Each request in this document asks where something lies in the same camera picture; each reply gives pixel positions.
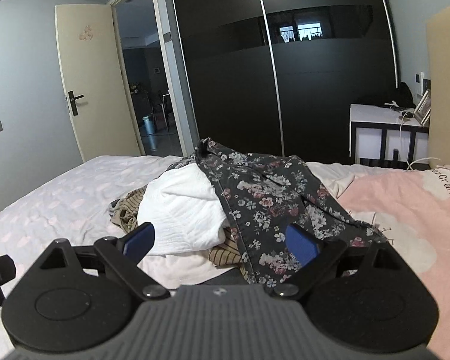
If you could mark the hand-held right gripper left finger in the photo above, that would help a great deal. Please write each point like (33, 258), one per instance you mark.
(140, 239)

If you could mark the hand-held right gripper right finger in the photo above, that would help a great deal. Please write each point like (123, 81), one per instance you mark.
(302, 246)

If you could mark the dark floral pants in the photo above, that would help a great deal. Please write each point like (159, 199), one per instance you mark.
(270, 195)

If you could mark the brown striped garment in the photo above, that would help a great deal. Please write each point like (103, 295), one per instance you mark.
(129, 210)

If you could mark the white crumpled garment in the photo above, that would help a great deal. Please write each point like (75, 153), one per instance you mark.
(180, 210)

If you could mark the pale pink garment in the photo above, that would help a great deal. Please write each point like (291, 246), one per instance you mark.
(183, 270)

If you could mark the cream garment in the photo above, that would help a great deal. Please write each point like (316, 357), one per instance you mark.
(333, 180)

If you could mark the pink cloud print blanket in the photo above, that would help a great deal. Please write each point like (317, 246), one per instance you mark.
(397, 210)

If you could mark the light blue trash bin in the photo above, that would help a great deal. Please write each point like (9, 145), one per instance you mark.
(148, 125)

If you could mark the dark chair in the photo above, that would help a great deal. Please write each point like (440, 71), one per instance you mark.
(161, 108)

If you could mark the white side table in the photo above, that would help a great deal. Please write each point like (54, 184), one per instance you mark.
(371, 114)

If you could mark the cream door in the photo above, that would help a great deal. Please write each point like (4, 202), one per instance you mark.
(93, 82)

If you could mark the black sliding wardrobe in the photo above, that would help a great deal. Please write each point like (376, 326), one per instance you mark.
(228, 82)

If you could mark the black bag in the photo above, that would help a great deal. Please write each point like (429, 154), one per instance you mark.
(404, 95)

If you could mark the beige cardboard sheet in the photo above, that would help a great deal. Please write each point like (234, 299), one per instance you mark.
(448, 82)

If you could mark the photo frame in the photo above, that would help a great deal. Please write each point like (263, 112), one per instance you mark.
(423, 108)

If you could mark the white wall intercom panel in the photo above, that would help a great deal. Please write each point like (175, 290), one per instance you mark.
(419, 82)

